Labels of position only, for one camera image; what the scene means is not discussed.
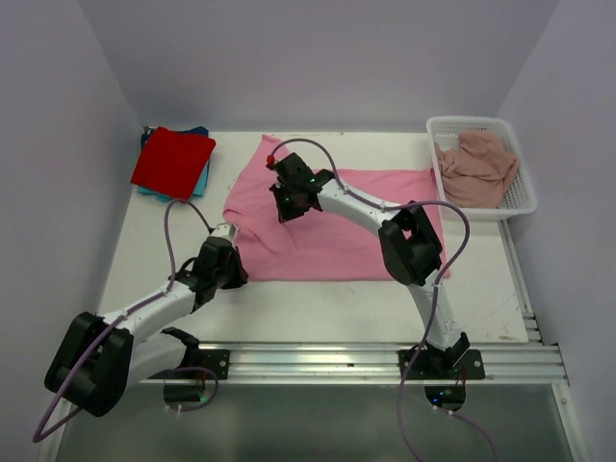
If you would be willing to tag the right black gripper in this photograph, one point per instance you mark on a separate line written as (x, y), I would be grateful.
(285, 213)

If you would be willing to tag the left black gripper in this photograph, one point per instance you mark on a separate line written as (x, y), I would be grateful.
(241, 274)

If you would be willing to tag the pink t shirt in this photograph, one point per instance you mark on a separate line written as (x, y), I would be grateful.
(318, 246)

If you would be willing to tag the white plastic basket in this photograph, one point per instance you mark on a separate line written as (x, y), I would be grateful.
(520, 199)

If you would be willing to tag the beige t shirt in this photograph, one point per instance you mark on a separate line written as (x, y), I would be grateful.
(479, 171)

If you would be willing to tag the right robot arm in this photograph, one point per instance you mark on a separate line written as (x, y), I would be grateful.
(410, 248)

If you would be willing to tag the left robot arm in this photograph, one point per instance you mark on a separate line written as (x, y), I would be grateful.
(101, 356)

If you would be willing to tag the teal folded t shirt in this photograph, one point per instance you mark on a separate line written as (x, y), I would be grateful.
(202, 178)

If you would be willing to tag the red folded t shirt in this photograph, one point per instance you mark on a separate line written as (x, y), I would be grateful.
(171, 161)

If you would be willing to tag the dark blue folded t shirt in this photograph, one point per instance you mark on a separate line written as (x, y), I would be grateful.
(147, 131)

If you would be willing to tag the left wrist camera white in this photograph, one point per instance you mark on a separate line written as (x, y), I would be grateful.
(225, 230)

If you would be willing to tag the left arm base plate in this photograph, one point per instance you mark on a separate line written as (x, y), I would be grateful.
(217, 361)

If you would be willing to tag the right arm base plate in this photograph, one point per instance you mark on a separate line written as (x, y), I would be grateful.
(430, 363)

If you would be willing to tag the aluminium mounting rail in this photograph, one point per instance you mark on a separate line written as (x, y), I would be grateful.
(351, 337)

